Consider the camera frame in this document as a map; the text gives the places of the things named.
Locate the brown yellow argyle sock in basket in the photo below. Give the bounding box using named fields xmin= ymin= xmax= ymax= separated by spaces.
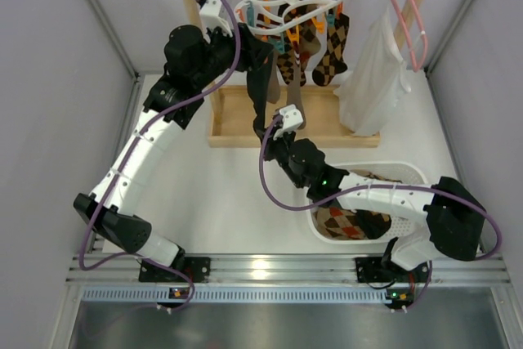
xmin=355 ymin=210 xmax=391 ymax=239

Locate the striped cuff brown sock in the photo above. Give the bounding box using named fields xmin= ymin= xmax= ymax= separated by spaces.
xmin=297 ymin=24 xmax=321 ymax=71

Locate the pink plastic hanger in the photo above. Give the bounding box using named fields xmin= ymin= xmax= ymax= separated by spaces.
xmin=390 ymin=0 xmax=428 ymax=72

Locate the black sock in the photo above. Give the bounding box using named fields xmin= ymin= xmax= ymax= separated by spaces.
xmin=247 ymin=38 xmax=274 ymax=141

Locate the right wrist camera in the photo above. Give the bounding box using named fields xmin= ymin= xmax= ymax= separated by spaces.
xmin=272 ymin=104 xmax=304 ymax=140

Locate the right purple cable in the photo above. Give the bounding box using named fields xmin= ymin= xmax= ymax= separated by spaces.
xmin=258 ymin=114 xmax=503 ymax=313

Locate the brown yellow argyle sock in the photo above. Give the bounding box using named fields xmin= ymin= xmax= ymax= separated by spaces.
xmin=355 ymin=210 xmax=391 ymax=239
xmin=276 ymin=6 xmax=311 ymax=86

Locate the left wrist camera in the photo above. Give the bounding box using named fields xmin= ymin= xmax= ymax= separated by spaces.
xmin=199 ymin=0 xmax=232 ymax=36

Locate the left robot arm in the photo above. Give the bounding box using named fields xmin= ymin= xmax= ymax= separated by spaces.
xmin=74 ymin=23 xmax=273 ymax=271

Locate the brown tan argyle sock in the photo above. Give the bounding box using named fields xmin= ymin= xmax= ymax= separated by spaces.
xmin=312 ymin=13 xmax=350 ymax=87

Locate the white round clip hanger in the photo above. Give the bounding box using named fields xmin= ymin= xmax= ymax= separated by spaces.
xmin=235 ymin=0 xmax=343 ymax=53

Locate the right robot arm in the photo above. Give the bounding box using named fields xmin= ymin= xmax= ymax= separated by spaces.
xmin=261 ymin=130 xmax=485 ymax=271

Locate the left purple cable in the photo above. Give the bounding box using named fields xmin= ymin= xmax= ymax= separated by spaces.
xmin=78 ymin=0 xmax=242 ymax=313

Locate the aluminium mounting rail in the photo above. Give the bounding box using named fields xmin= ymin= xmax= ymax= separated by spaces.
xmin=66 ymin=254 xmax=511 ymax=310

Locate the beige long sock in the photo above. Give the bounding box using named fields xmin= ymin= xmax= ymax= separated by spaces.
xmin=266 ymin=55 xmax=306 ymax=130

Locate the white plastic basket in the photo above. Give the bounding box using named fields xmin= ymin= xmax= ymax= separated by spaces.
xmin=306 ymin=161 xmax=427 ymax=245

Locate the purple cable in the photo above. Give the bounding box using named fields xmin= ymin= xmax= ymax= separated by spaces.
xmin=258 ymin=114 xmax=503 ymax=313
xmin=78 ymin=0 xmax=242 ymax=313

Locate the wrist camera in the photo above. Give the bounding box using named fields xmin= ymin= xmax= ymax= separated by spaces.
xmin=199 ymin=0 xmax=232 ymax=36
xmin=272 ymin=104 xmax=304 ymax=140

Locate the wooden clothes rack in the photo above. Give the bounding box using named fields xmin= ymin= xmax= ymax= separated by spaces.
xmin=183 ymin=0 xmax=422 ymax=148

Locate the white plastic bag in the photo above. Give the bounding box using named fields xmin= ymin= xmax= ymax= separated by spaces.
xmin=334 ymin=11 xmax=411 ymax=136

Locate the orange beige argyle sock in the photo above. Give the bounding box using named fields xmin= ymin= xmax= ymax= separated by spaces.
xmin=312 ymin=208 xmax=368 ymax=241

